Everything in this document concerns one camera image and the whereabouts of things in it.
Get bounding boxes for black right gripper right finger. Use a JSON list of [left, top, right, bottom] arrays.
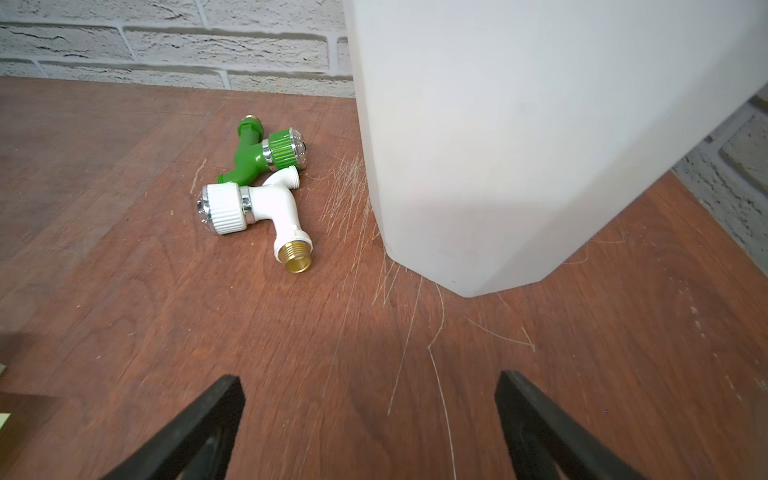
[[494, 371, 643, 479]]

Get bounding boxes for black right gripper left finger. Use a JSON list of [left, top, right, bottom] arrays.
[[104, 375, 246, 479]]

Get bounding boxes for white plastic tap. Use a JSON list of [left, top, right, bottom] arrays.
[[196, 166, 313, 274]]

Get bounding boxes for green plastic tap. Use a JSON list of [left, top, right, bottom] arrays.
[[216, 115, 308, 186]]

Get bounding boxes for white trash bin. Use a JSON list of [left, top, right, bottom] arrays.
[[344, 1, 767, 298]]

